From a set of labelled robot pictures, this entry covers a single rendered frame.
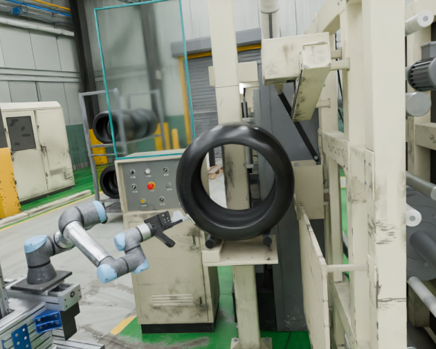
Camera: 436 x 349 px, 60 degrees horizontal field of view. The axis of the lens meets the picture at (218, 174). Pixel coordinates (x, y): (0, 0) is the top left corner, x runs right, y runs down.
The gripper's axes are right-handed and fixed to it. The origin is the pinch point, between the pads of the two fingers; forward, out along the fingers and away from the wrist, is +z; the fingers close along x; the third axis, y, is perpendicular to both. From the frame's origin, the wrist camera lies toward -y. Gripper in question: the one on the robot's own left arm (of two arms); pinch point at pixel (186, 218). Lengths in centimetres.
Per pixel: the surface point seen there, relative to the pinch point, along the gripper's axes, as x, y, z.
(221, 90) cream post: -4, 57, 46
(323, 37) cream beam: -80, 43, 41
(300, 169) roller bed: -17, 1, 65
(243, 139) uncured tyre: -30.4, 23.7, 27.6
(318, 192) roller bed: -18, -15, 70
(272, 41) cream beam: -70, 50, 28
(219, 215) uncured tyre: 14.8, -6.1, 25.4
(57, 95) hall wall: 992, 468, 203
